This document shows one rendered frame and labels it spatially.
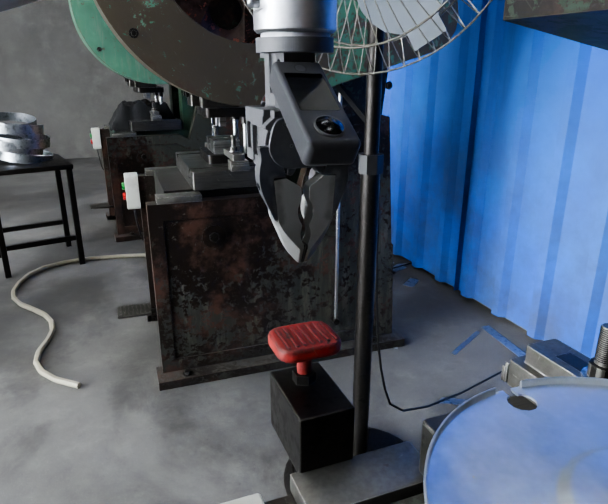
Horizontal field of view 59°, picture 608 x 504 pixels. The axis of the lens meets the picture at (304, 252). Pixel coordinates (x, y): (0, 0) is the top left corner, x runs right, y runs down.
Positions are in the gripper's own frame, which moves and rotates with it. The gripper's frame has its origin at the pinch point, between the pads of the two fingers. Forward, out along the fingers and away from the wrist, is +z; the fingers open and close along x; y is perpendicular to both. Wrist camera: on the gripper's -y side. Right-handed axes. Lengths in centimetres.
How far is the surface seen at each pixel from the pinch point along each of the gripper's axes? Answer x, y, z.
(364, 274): -35, 52, 27
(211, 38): -13, 98, -24
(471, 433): -4.2, -22.0, 7.1
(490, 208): -135, 129, 40
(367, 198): -35, 52, 10
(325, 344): -1.3, -2.7, 9.3
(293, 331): 0.9, 1.0, 9.2
